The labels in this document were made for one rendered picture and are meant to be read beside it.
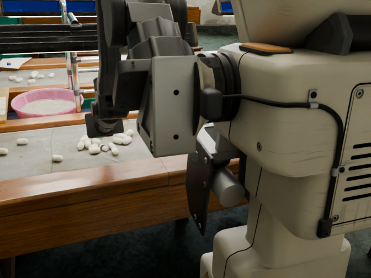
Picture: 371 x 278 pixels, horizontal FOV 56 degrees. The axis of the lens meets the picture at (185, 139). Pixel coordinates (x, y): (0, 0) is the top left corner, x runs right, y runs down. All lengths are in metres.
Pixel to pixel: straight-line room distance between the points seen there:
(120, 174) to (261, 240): 0.53
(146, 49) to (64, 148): 0.82
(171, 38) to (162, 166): 0.65
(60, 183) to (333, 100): 0.75
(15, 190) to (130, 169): 0.30
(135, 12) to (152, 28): 0.03
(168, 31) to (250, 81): 0.12
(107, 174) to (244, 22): 0.64
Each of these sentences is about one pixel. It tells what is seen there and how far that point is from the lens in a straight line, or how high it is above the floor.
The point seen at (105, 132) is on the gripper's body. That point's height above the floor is 0.87.
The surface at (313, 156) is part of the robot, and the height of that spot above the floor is 1.14.
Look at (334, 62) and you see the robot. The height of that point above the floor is 1.23.
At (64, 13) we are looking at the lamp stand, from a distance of 1.51.
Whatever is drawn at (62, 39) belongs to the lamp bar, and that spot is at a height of 1.07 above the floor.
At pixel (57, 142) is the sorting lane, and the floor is 0.74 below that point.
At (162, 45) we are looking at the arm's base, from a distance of 0.41.
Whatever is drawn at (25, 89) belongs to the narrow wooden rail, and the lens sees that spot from 1.63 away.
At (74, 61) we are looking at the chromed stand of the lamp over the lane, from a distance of 1.30.
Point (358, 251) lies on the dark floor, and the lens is 2.11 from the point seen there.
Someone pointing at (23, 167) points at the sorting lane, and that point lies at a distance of 1.12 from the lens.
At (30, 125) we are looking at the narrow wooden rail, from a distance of 1.32.
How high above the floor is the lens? 1.33
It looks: 28 degrees down
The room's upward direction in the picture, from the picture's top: 4 degrees clockwise
